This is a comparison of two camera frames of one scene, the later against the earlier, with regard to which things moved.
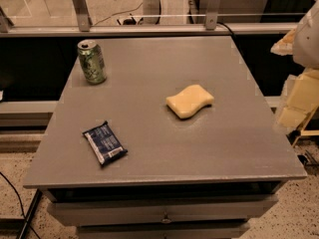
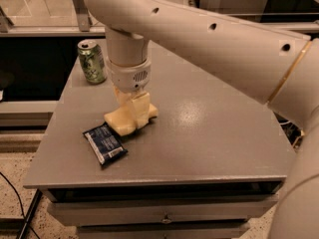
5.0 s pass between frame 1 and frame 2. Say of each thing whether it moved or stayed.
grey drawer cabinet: stayed
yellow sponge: moved
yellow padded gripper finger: moved
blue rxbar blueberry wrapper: stayed
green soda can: stayed
